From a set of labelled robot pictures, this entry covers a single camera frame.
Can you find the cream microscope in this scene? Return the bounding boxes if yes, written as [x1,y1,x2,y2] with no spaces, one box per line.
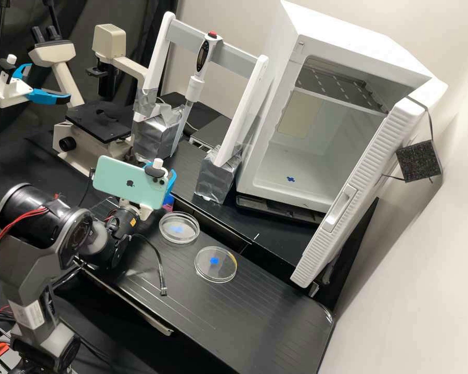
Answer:
[28,24,150,173]

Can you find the white incubator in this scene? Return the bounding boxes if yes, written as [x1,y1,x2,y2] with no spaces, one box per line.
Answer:
[235,0,434,214]

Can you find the white pipette stand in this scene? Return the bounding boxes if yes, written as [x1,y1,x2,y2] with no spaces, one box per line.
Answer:
[132,11,270,206]

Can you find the black platform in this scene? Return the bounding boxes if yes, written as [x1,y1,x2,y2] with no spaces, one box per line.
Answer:
[171,138,322,275]
[188,114,236,151]
[77,196,334,374]

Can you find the petri dish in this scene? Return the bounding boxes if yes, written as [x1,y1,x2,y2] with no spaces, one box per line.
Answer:
[158,210,201,245]

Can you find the right wrist camera phone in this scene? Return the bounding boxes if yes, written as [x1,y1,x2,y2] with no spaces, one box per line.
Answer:
[90,155,169,209]

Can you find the incubator door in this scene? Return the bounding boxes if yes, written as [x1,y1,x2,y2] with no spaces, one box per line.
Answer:
[290,77,450,289]

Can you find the pipette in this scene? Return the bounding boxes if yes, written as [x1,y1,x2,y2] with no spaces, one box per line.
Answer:
[174,31,224,157]

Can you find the black cable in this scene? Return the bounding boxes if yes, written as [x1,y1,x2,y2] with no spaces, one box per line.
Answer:
[134,233,169,297]

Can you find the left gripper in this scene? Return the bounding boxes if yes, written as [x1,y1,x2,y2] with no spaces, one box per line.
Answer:
[0,63,72,109]

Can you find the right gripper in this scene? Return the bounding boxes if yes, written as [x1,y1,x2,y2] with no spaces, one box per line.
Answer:
[118,169,178,222]

